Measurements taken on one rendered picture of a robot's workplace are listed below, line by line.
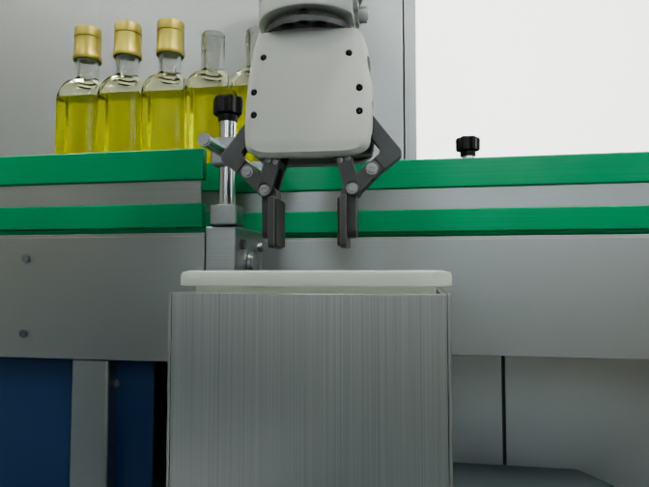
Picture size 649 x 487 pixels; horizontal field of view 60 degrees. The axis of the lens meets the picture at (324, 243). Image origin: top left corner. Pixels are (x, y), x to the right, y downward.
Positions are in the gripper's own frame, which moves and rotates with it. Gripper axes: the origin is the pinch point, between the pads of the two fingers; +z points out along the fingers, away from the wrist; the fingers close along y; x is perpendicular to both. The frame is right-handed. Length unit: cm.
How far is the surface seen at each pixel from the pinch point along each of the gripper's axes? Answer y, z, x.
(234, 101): 8.4, -12.4, -6.6
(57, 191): 28.5, -4.7, -9.8
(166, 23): 22.0, -27.5, -21.4
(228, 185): 9.0, -4.5, -6.8
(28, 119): 54, -21, -39
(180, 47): 20.6, -24.7, -22.4
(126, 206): 20.5, -2.9, -9.2
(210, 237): 10.8, 0.4, -7.1
